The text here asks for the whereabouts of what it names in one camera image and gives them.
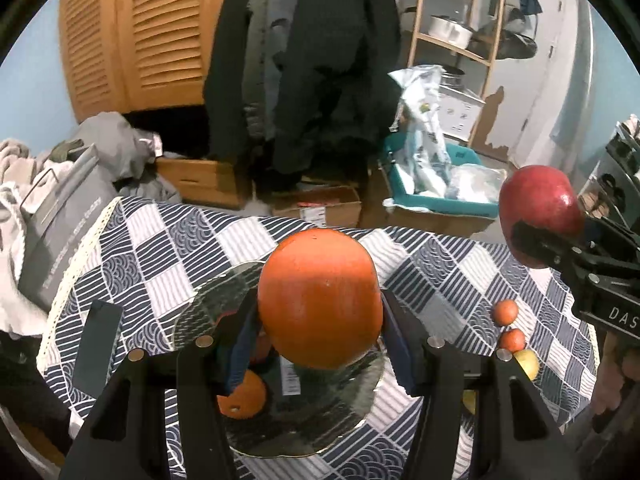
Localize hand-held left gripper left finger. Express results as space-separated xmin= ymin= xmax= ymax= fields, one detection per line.
xmin=59 ymin=290 xmax=263 ymax=480

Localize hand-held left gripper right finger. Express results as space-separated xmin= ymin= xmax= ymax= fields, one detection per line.
xmin=380 ymin=287 xmax=566 ymax=480

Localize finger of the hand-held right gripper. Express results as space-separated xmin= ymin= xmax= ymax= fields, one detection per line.
xmin=512 ymin=219 xmax=595 ymax=282
xmin=580 ymin=212 xmax=640 ymax=267

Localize orange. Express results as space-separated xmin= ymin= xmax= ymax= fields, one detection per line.
xmin=257 ymin=228 xmax=385 ymax=371
xmin=216 ymin=369 xmax=267 ymax=418

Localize large red apple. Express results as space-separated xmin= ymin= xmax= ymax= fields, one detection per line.
xmin=499 ymin=165 xmax=585 ymax=270

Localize small tangerine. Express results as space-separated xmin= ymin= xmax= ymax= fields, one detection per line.
xmin=498 ymin=329 xmax=527 ymax=353
xmin=491 ymin=300 xmax=518 ymax=325

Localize clear glass plate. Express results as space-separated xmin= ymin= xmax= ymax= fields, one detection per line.
xmin=172 ymin=260 xmax=388 ymax=458

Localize person's right hand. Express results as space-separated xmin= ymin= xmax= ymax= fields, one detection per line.
xmin=592 ymin=332 xmax=628 ymax=411

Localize group of shoes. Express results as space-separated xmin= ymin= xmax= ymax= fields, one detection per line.
xmin=582 ymin=115 xmax=640 ymax=221

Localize clear plastic bag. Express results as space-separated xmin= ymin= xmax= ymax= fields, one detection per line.
xmin=445 ymin=164 xmax=508 ymax=203

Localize grey shoe rack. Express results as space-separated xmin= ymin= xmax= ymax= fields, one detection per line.
xmin=580 ymin=120 xmax=640 ymax=226

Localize teal plastic basket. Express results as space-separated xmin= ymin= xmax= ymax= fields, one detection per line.
xmin=382 ymin=132 xmax=503 ymax=218

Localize blue white patterned tablecloth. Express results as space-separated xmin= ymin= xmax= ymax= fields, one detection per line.
xmin=37 ymin=195 xmax=601 ymax=480

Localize large cardboard box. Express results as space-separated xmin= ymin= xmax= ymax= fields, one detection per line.
xmin=370 ymin=160 xmax=501 ymax=236

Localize small labelled cardboard box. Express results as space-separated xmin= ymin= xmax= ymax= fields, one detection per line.
xmin=270 ymin=185 xmax=362 ymax=228

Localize white patterned box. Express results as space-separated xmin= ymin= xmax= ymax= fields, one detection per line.
xmin=437 ymin=82 xmax=486 ymax=141

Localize white door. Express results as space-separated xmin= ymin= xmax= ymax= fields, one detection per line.
xmin=510 ymin=0 xmax=571 ymax=161

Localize white patterned bag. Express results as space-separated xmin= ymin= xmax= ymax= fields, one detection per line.
xmin=387 ymin=65 xmax=451 ymax=196

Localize wooden drawer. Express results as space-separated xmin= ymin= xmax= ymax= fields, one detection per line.
xmin=155 ymin=157 xmax=251 ymax=208

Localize dark hanging bags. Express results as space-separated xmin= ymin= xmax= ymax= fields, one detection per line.
xmin=492 ymin=7 xmax=540 ymax=61

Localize grey tote bag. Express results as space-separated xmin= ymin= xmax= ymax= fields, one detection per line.
xmin=17 ymin=142 xmax=118 ymax=311

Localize white cooking pot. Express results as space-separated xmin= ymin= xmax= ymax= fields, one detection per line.
xmin=427 ymin=14 xmax=476 ymax=51

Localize grey clothing pile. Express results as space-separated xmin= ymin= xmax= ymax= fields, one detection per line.
xmin=70 ymin=111 xmax=166 ymax=181

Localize black hooded coat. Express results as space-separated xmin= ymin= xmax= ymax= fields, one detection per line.
xmin=272 ymin=0 xmax=401 ymax=181

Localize wooden shelf rack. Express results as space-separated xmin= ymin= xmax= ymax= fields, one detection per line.
xmin=407 ymin=0 xmax=508 ymax=106

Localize black jacket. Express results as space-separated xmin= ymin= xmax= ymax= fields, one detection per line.
xmin=202 ymin=0 xmax=261 ymax=161

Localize beige clothing pile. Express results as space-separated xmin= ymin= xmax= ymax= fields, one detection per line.
xmin=0 ymin=137 xmax=66 ymax=336

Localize grey coat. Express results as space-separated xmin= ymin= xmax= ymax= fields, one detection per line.
xmin=242 ymin=0 xmax=301 ymax=141

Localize wooden louvred wardrobe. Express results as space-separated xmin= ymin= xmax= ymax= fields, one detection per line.
xmin=57 ymin=0 xmax=236 ymax=121

